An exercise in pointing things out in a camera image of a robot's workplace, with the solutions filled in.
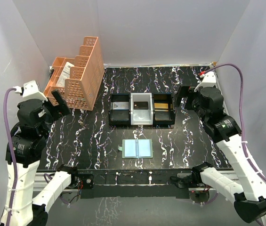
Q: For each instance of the black bin with white card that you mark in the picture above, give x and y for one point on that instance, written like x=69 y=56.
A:
x=119 y=118

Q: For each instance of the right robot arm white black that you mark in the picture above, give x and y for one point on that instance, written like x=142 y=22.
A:
x=248 y=195

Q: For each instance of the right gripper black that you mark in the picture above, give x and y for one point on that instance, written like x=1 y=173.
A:
x=187 y=91

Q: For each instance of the gold card in black bin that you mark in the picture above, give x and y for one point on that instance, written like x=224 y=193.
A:
x=164 y=107

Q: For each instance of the peach plastic desk organizer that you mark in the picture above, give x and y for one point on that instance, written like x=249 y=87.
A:
x=81 y=89

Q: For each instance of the white paper packet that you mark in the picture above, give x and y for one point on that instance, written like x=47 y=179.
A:
x=65 y=74

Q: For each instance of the green card holder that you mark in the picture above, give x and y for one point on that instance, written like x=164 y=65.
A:
x=136 y=148

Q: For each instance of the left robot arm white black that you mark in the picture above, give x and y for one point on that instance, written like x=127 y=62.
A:
x=26 y=141

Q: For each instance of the dark grey card in holder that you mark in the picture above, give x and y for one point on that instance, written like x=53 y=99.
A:
x=141 y=105

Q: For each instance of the black bin with gold card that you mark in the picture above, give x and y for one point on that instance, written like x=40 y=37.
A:
x=164 y=118

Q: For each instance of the white plastic bin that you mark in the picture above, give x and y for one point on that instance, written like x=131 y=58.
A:
x=141 y=117

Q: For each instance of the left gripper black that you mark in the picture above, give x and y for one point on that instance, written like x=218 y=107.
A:
x=60 y=110

